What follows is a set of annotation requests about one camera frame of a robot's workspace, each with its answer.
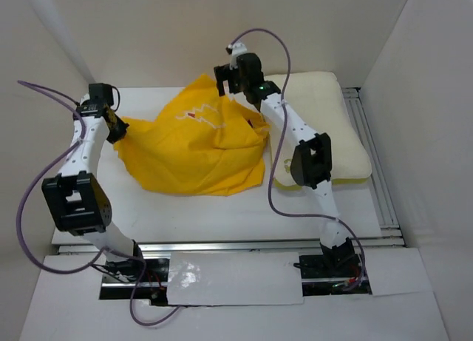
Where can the aluminium front rail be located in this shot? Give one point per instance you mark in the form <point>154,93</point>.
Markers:
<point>255,245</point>

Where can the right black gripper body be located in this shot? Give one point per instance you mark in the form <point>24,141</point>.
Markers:
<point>238,83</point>

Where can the aluminium side rail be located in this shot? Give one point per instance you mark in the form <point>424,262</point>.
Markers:
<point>391,234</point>

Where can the yellow pillowcase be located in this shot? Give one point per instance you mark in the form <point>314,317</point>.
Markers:
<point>201,143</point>

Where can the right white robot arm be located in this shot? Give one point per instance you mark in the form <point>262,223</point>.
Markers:
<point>311,163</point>

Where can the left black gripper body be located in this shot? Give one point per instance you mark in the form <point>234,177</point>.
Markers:
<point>116,130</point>

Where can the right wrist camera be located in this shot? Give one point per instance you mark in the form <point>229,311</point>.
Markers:
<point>235,50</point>

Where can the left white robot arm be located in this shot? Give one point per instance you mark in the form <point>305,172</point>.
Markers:
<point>77,202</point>

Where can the white cover plate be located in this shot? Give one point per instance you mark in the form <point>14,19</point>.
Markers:
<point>234,278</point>

